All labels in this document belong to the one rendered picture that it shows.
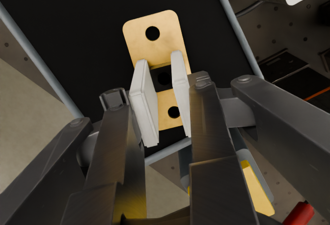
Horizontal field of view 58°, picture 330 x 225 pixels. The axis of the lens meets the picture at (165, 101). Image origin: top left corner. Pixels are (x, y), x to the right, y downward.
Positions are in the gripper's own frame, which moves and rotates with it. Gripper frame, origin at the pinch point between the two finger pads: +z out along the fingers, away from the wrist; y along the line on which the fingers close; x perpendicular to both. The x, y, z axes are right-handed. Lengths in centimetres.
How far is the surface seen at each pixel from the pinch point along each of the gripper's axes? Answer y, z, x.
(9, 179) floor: -105, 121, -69
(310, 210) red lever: 11.4, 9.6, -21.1
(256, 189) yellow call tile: 5.1, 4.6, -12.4
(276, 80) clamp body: 18.4, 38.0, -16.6
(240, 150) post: 4.6, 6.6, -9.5
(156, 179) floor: -27, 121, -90
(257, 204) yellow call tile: 4.9, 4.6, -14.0
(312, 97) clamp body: 19.9, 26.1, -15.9
